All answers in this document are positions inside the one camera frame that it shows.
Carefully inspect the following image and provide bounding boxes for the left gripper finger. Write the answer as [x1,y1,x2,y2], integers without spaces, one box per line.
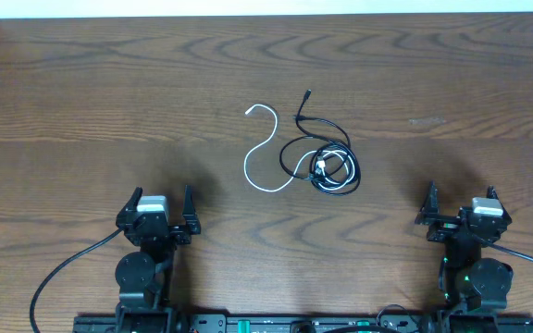
[182,185,197,227]
[117,187,143,218]

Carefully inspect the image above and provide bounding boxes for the black usb-a cable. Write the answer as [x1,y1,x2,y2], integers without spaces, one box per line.
[279,115,362,197]

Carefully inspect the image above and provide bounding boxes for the white usb cable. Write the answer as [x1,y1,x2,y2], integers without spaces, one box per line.
[242,104,356,193]

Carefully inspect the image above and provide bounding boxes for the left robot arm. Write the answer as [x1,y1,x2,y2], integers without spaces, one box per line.
[115,186,201,333]

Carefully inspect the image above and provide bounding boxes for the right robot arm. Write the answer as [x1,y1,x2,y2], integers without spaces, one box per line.
[415,183,514,332]

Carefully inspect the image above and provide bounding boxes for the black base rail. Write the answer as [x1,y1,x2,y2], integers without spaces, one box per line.
[71,314,533,333]

